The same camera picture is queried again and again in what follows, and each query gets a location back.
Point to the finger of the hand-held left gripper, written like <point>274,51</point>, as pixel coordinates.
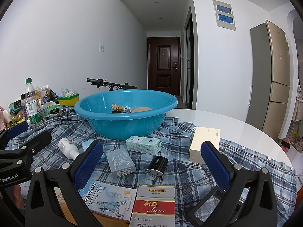
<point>35,141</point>
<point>17,128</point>

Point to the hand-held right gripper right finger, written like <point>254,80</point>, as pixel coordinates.
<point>214,167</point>

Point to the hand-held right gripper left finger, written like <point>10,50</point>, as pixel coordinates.
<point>87,167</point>

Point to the white bottle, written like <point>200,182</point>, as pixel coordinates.
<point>67,147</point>

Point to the small grey box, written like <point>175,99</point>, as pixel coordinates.
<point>120,163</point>

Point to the light blue tower print carton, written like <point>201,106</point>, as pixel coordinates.
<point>111,201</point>

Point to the blue plastic basin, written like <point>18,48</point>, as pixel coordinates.
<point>127,127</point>

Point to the red and white cigarette carton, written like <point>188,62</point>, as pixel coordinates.
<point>153,208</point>

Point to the white round desktop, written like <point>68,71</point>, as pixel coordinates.
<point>236,125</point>

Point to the person's left hand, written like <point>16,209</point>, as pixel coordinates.
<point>17,197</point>

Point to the light blue tissue pack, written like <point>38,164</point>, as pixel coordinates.
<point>86,145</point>

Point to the dark green box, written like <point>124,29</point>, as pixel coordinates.
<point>15,106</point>

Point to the green cap water bottle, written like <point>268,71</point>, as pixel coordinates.
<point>32,104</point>

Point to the green snack packet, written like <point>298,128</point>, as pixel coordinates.
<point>51,111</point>

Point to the blue plaid shirt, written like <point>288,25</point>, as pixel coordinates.
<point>180,170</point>

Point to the large cream box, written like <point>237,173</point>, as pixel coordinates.
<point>201,134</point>

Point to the cookie snack bag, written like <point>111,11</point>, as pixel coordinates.
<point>42,93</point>

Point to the yellow container with green lid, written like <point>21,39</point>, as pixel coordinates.
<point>68,100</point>

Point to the black cosmetic bottle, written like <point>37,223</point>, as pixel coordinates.
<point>157,166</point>

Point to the mint green box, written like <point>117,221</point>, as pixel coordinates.
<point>142,144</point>

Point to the small gold and black box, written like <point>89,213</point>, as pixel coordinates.
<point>120,108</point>

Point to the round tan disc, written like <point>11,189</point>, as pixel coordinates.
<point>142,109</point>

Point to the floral patterned mat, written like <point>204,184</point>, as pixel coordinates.
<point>297,143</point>

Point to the gold refrigerator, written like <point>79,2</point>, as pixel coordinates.
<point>269,80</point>

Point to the black framed sliding door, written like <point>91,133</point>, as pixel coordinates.
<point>189,63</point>

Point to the dark brown door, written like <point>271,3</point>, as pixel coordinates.
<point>164,66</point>

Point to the black square frame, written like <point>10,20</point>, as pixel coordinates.
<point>189,215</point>

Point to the white light switch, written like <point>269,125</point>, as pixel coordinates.
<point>101,47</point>

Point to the white wall panel blue windows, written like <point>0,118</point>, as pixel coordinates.
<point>224,15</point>

